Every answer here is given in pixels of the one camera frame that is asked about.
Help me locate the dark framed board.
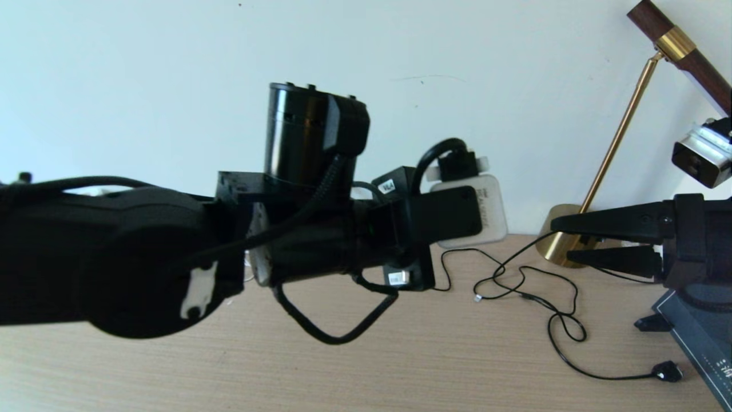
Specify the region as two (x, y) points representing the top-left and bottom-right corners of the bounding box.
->
(652, 289), (732, 412)

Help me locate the black USB cable white tip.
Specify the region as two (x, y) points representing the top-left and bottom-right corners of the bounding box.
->
(437, 248), (526, 303)

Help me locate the black board stand foot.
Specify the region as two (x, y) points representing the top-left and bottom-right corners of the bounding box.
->
(633, 314), (671, 333)

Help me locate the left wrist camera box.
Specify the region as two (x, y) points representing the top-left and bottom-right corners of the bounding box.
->
(412, 152), (510, 249)

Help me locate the black lamp cord with plug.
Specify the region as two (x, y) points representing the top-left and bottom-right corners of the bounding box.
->
(472, 232), (684, 383)

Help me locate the brass desk lamp wooden head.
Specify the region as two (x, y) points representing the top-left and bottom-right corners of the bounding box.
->
(538, 0), (732, 268)

